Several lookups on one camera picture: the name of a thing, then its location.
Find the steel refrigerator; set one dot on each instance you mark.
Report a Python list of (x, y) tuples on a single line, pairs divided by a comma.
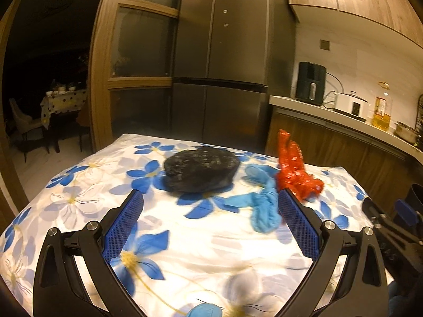
[(224, 72)]

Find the steel mixing bowl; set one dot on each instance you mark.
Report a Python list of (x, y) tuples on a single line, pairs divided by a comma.
[(405, 132)]

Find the large black plastic bag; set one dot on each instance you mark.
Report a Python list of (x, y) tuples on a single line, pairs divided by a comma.
[(201, 170)]

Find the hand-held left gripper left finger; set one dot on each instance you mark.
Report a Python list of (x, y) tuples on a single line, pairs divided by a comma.
[(122, 224)]

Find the black round trash bin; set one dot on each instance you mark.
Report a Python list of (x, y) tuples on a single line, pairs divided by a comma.
[(414, 194)]

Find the blue floral white cloth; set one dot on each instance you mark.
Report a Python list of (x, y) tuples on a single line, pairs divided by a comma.
[(205, 254)]

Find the grey dining chair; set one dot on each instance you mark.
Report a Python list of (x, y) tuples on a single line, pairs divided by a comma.
[(23, 119)]

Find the blue disposable glove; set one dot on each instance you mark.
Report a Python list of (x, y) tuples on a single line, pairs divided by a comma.
[(238, 202), (264, 204)]

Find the white rice cooker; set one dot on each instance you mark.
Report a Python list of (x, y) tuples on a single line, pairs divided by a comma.
[(350, 105)]

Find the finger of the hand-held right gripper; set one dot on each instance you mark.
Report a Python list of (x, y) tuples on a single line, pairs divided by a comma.
[(406, 211)]

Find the black air fryer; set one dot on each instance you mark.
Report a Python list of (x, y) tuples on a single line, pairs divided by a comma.
[(310, 82)]

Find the person's right hand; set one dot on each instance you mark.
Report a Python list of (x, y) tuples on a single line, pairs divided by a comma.
[(396, 302)]

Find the wooden base cabinets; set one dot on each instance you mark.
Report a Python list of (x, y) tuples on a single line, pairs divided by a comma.
[(330, 145)]

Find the black dish rack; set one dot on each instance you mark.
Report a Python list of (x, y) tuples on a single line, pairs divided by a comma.
[(419, 119)]

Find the dining table with dotted cloth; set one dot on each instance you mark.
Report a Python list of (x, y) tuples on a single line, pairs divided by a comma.
[(62, 102)]

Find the white kitchen counter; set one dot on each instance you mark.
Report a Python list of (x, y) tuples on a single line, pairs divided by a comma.
[(330, 114)]

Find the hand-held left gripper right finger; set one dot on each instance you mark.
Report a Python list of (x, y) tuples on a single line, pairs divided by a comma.
[(299, 224)]

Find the red plastic wrapper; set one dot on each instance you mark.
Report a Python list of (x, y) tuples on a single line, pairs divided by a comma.
[(294, 171)]

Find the cooking oil bottle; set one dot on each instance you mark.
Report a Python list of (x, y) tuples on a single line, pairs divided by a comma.
[(381, 112)]

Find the dark wall socket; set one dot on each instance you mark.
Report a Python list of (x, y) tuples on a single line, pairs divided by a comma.
[(325, 45)]

